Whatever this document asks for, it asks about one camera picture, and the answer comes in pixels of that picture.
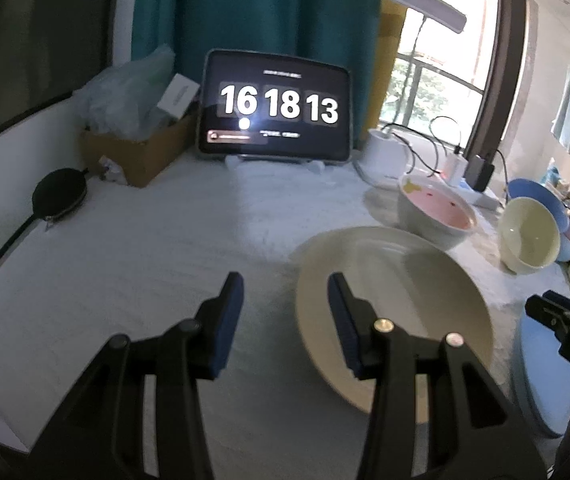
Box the yellow curtain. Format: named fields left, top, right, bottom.
left=375, top=0, right=416, bottom=146

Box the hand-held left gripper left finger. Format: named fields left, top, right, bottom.
left=30, top=271, right=245, bottom=480

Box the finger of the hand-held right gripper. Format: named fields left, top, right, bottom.
left=524, top=290, right=570, bottom=341

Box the pink strawberry bowl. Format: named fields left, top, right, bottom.
left=396, top=174, right=478, bottom=252

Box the black round pouch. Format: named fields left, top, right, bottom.
left=32, top=167, right=90, bottom=223

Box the white desk lamp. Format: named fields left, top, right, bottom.
left=355, top=0, right=467, bottom=188

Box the cardboard box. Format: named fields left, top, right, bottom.
left=79, top=110, right=198, bottom=188

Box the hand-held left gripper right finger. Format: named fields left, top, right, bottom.
left=326, top=272, right=548, bottom=480

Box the white charger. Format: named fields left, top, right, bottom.
left=445, top=155, right=466, bottom=184

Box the cream plate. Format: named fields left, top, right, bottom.
left=295, top=226, right=494, bottom=415

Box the blue plate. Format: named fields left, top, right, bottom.
left=512, top=305, right=570, bottom=438

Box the crumpled white wrapper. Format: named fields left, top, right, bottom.
left=99, top=156, right=128, bottom=183

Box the teal curtain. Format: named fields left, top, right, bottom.
left=132, top=0, right=386, bottom=151

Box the clear plastic bag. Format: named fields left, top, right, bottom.
left=72, top=44, right=176, bottom=138

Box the balcony railing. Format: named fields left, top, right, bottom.
left=390, top=52, right=486, bottom=136

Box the black charger cable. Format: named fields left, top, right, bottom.
left=429, top=116, right=464, bottom=157

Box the blue and white packet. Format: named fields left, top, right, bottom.
left=542, top=159, right=563, bottom=186

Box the pale green bowl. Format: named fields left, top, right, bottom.
left=496, top=196, right=562, bottom=276

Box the black charger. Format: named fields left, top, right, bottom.
left=465, top=155, right=496, bottom=192

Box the small white box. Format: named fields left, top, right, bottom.
left=157, top=73, right=201, bottom=121

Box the blue bowl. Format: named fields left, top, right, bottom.
left=506, top=178, right=570, bottom=263

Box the dark sliding door frame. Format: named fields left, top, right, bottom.
left=465, top=0, right=531, bottom=171

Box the tablet with clock display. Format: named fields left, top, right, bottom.
left=196, top=49, right=355, bottom=165

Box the white power strip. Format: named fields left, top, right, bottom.
left=458, top=180, right=503, bottom=210

